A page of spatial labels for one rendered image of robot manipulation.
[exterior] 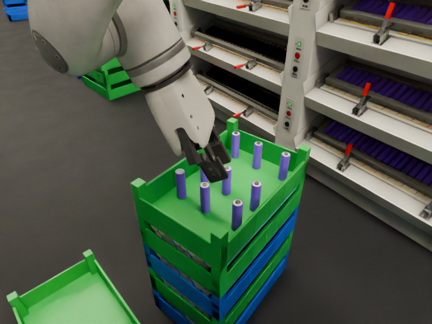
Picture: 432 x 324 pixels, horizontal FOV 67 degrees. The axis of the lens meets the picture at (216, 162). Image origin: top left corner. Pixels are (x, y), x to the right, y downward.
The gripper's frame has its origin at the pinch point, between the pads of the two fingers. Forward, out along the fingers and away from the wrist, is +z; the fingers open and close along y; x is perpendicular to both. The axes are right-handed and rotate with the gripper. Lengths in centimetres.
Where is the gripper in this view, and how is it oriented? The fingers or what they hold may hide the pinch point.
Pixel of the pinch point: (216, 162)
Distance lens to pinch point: 50.4
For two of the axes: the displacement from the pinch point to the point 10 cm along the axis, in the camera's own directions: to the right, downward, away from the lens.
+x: 8.9, -2.8, -3.6
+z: 4.4, 7.5, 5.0
